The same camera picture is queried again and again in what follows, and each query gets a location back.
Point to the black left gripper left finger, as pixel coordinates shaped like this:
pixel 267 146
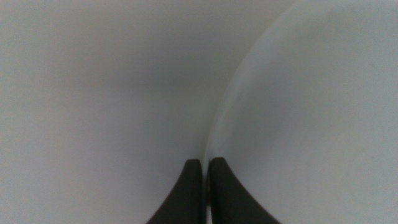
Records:
pixel 183 202

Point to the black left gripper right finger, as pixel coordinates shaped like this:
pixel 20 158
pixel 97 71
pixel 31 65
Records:
pixel 230 202

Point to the white shallow bowl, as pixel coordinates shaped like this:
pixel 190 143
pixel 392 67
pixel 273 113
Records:
pixel 311 124

